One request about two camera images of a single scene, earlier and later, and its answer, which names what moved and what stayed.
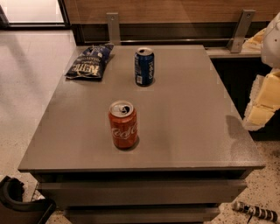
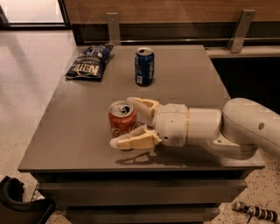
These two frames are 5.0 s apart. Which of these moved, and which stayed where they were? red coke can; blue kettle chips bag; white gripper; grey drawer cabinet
Moved: white gripper
Stayed: red coke can; grey drawer cabinet; blue kettle chips bag
